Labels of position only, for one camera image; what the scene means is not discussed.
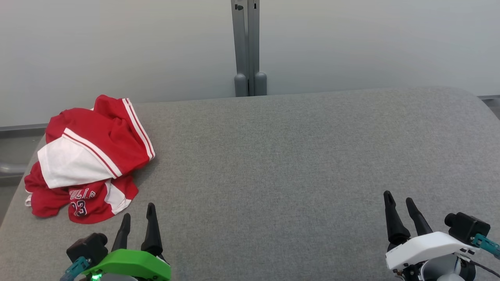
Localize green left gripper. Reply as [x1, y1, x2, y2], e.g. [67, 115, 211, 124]
[82, 203, 171, 281]

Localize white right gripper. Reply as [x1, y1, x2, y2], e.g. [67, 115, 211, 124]
[383, 190, 480, 281]

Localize red Bulls shorts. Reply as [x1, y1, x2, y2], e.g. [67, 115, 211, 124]
[24, 162, 139, 224]

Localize red Bulls jersey shirt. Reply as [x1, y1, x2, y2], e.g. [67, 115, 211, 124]
[37, 95, 155, 189]

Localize grey fabric sofa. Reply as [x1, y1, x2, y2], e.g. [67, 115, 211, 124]
[0, 87, 500, 281]

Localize left teal-plug black cable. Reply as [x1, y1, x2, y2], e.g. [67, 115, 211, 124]
[60, 256, 91, 281]

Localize teal-plug black cable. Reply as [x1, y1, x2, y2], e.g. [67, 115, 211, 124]
[469, 233, 500, 278]
[60, 256, 91, 281]

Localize right teal-plug black cable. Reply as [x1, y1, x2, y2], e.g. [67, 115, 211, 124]
[469, 233, 500, 278]

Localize grey metal stand post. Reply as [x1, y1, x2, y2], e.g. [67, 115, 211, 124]
[230, 0, 268, 97]

